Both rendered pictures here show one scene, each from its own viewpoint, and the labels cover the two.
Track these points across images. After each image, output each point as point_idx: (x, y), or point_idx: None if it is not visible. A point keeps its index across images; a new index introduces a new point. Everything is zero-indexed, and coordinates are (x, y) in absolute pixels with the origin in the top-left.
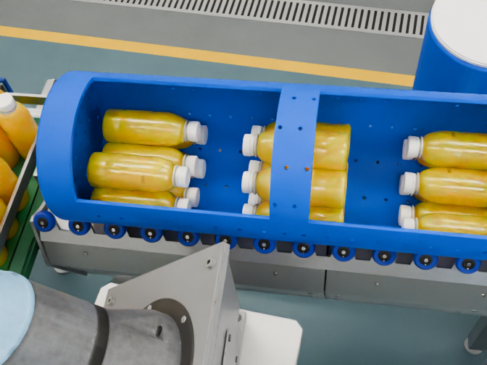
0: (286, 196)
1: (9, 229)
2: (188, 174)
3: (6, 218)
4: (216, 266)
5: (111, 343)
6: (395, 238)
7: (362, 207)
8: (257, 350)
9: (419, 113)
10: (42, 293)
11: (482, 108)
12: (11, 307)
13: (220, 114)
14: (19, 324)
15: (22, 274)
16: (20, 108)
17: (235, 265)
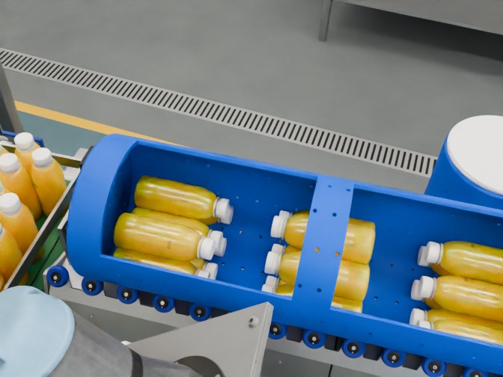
0: (313, 279)
1: (20, 279)
2: (213, 247)
3: (19, 267)
4: (259, 326)
5: None
6: (413, 336)
7: (373, 307)
8: None
9: (438, 222)
10: (81, 322)
11: (498, 225)
12: (50, 329)
13: (248, 198)
14: (55, 350)
15: None
16: (55, 164)
17: None
